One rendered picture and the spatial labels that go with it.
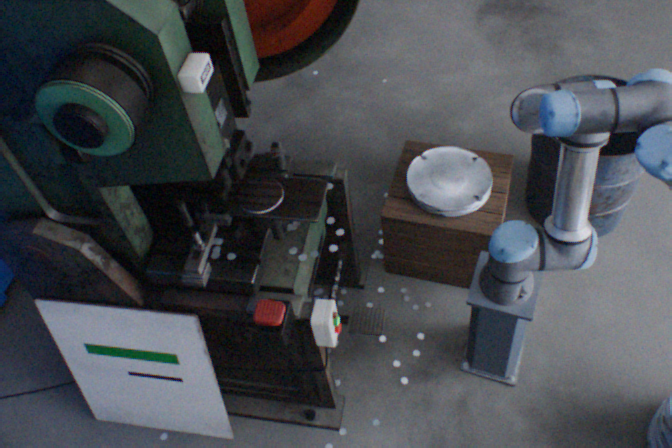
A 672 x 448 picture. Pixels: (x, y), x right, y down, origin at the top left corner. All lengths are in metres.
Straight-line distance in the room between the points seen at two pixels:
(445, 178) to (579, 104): 1.16
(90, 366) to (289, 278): 0.76
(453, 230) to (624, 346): 0.70
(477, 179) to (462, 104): 0.91
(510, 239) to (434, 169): 0.61
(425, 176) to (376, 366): 0.68
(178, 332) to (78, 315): 0.30
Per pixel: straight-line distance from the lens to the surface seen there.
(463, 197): 2.15
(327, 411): 2.16
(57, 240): 1.68
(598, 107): 1.09
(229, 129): 1.57
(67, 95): 1.15
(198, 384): 2.00
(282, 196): 1.67
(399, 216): 2.14
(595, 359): 2.33
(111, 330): 1.94
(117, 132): 1.16
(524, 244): 1.68
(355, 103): 3.09
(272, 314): 1.49
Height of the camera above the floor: 2.02
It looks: 49 degrees down
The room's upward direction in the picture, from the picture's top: 9 degrees counter-clockwise
